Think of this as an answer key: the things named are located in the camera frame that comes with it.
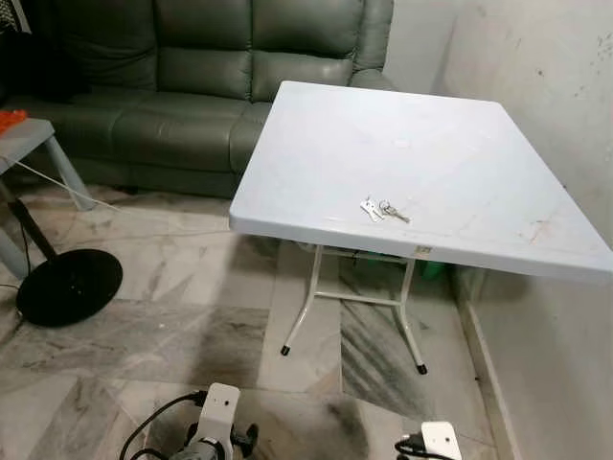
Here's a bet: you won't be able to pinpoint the silver keys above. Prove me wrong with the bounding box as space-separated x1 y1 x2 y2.
360 196 411 224

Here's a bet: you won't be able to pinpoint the green object under table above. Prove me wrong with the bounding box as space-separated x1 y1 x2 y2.
421 259 449 281

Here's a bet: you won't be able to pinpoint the white folding table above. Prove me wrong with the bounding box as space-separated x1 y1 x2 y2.
228 80 613 375

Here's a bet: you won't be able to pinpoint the green leather sofa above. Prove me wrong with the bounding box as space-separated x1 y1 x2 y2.
0 0 396 199

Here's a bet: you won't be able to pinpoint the black round-base stand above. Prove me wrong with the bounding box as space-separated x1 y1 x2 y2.
0 177 124 329

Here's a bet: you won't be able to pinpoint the grey side table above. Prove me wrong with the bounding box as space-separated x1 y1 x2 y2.
0 117 97 279

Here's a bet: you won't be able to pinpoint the orange object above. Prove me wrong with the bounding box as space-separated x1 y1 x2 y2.
0 109 30 135

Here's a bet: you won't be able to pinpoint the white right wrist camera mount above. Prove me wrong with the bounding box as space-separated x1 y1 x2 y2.
420 421 465 460

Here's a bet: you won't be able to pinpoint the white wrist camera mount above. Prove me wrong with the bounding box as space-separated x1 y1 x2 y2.
196 382 242 442
420 421 465 460

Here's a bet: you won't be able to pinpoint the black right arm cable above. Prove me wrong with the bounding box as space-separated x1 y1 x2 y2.
396 433 427 460

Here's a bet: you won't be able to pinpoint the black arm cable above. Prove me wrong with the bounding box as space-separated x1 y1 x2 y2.
120 391 210 460
396 433 427 460

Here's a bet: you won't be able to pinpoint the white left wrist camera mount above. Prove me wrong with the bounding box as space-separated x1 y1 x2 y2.
196 382 242 442

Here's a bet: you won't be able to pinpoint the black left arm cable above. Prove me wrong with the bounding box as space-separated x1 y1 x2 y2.
120 391 210 460

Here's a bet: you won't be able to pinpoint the thin white cord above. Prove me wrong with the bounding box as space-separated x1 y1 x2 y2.
10 158 231 223

